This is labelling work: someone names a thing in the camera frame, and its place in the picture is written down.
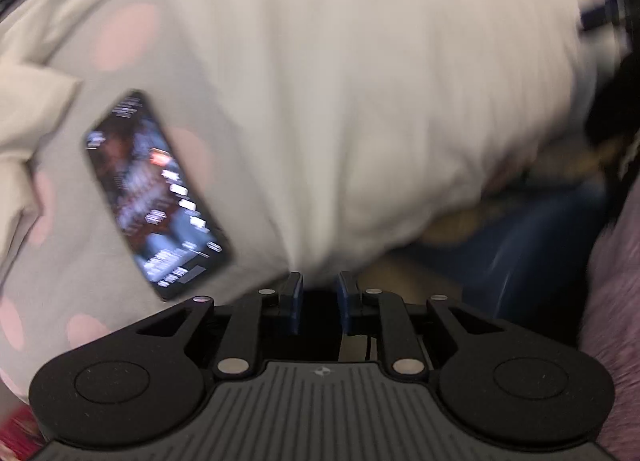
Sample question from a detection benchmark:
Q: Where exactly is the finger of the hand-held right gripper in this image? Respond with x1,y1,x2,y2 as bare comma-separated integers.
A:
580,0,631,33

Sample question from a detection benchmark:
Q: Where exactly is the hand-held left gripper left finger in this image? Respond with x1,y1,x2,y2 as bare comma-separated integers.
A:
132,271,305,379

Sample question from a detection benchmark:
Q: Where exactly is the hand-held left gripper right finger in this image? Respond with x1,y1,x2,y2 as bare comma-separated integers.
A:
337,270,506,379

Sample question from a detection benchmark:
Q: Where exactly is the white T-shirt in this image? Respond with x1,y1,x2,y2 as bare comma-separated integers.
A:
150,0,632,294

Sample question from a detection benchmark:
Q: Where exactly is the black smartphone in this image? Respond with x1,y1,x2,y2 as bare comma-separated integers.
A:
82,88,234,302

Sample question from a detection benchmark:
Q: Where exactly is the dark blue cloth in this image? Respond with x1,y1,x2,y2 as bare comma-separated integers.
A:
415,176,616,342

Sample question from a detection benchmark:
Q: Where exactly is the pink fuzzy cloth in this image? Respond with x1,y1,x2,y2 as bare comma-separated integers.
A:
575,211,640,461

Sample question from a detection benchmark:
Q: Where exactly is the red patterned cloth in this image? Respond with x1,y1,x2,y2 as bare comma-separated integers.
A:
0,403,48,461

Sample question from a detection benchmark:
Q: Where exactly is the beige folded blanket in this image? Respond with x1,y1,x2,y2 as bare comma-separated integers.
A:
0,58,84,262

